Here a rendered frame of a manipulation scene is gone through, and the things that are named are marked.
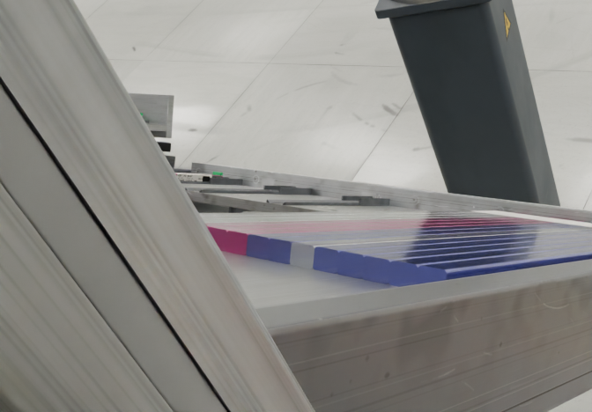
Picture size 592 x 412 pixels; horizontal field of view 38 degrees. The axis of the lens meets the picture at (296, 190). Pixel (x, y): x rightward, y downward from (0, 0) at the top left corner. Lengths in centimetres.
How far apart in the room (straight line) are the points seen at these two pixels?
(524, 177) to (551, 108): 69
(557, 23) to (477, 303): 226
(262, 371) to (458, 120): 137
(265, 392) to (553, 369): 27
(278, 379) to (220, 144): 243
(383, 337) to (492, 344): 8
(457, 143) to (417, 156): 68
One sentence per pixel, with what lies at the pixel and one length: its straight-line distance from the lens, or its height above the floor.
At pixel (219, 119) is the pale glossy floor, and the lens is 270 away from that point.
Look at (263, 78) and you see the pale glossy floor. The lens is 280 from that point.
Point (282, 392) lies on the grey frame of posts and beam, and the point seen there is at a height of 123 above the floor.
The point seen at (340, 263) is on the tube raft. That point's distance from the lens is 40.
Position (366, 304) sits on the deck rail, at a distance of 27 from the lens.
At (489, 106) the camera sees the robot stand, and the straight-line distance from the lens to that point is 148.
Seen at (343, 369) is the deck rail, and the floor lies 116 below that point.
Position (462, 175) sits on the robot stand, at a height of 33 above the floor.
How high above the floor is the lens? 134
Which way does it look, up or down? 36 degrees down
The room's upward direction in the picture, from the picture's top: 26 degrees counter-clockwise
